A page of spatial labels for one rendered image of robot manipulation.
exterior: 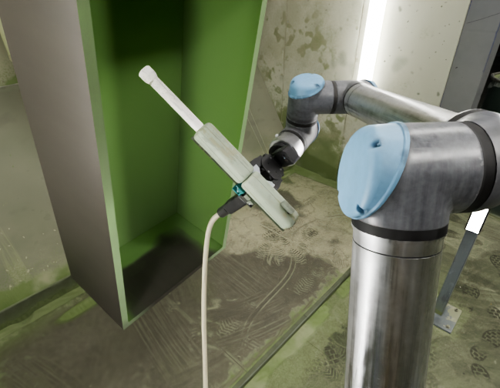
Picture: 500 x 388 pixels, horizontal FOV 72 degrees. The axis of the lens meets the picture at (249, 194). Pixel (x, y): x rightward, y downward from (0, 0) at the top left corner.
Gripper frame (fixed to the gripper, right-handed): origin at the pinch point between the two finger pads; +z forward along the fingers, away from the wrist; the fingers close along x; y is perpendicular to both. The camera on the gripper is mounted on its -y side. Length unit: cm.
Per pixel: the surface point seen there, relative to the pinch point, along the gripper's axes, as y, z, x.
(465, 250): 19, -91, -102
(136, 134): 57, -23, 39
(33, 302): 162, 32, 19
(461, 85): 9, -188, -56
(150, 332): 126, 11, -34
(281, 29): 98, -218, 53
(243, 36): 7, -48, 35
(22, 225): 153, 11, 54
